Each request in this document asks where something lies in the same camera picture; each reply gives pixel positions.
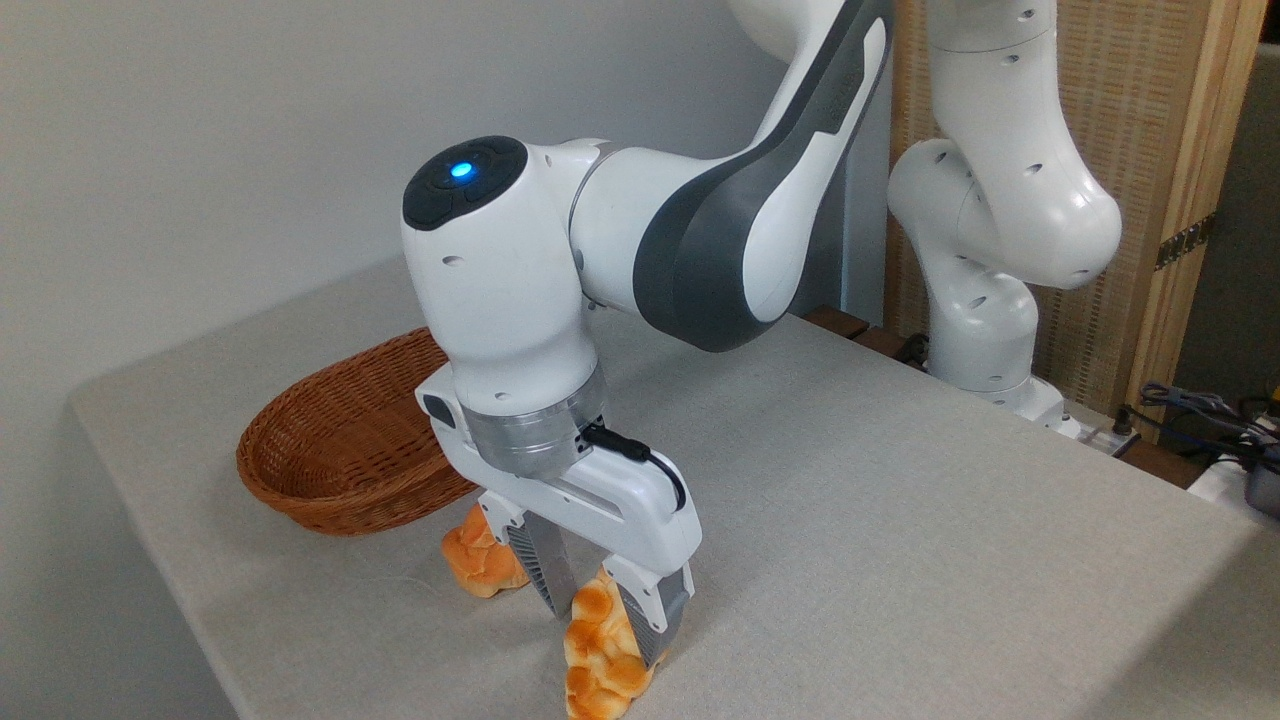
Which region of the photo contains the woven screen with wooden frame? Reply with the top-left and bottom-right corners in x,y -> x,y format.
885,0 -> 1271,441

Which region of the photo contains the brown wicker basket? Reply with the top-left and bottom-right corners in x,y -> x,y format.
236,327 -> 481,537

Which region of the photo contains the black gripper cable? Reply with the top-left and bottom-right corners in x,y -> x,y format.
583,425 -> 689,513

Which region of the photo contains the bundle of blue-grey cables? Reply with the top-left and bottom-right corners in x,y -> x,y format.
1140,382 -> 1280,471

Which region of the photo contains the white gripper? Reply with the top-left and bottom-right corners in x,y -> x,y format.
415,365 -> 703,669

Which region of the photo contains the braided golden bread loaf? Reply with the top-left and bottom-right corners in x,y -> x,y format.
563,568 -> 661,720

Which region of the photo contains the metal screen hinge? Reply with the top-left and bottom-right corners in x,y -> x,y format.
1155,212 -> 1218,271

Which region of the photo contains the round orange bread roll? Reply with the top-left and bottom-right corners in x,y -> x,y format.
441,503 -> 531,599

